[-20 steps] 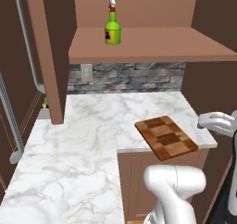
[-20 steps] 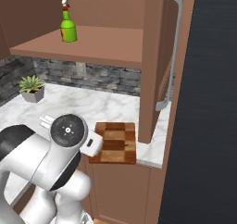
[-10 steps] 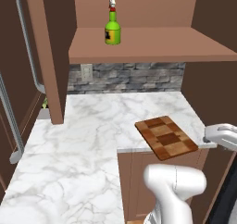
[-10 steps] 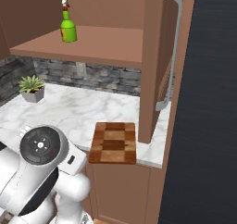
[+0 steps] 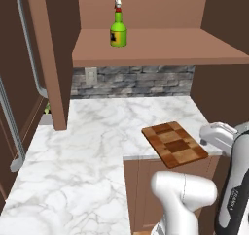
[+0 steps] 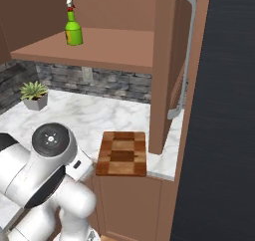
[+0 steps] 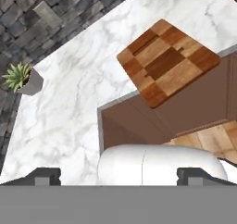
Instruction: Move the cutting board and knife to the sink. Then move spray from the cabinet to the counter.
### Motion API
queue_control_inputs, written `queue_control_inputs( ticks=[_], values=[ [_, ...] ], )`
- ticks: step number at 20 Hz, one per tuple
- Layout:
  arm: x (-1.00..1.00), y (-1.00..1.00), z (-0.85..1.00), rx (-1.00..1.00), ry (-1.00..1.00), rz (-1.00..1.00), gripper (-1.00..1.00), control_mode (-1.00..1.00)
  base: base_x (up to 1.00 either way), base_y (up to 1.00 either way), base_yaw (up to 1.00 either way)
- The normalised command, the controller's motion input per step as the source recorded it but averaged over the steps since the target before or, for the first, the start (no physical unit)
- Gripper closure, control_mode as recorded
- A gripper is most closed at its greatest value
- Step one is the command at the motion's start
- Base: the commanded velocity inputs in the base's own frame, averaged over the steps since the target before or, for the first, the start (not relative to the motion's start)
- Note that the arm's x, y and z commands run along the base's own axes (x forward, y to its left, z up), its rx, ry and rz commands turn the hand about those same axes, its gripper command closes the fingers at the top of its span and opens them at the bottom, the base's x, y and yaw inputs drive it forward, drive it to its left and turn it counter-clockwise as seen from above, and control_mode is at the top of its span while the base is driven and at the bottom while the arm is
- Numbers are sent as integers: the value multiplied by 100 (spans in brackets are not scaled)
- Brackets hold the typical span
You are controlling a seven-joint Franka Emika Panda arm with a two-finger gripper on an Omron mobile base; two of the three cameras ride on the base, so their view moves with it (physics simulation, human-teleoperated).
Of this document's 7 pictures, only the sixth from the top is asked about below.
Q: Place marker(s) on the green potted plant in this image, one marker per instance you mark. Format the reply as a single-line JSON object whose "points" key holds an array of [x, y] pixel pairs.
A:
{"points": [[34, 95]]}

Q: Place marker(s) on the brown open cabinet door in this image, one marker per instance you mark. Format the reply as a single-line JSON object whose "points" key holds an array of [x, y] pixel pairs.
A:
{"points": [[166, 69]]}

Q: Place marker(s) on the checkered wooden cutting board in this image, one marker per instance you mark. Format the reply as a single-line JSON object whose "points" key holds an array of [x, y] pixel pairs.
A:
{"points": [[122, 153]]}

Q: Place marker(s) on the brown base cabinet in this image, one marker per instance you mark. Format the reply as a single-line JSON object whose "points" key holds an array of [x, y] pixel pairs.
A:
{"points": [[132, 208]]}

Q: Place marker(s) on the green spray bottle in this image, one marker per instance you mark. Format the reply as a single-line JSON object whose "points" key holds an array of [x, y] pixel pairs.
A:
{"points": [[73, 30]]}

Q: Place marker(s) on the black fridge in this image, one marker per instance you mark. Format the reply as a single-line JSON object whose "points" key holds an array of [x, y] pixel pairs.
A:
{"points": [[215, 119]]}

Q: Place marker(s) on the brown wall cabinet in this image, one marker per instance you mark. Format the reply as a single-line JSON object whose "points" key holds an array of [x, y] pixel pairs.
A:
{"points": [[83, 22]]}

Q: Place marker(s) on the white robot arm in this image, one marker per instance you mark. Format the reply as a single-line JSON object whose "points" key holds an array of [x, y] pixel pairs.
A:
{"points": [[40, 178]]}

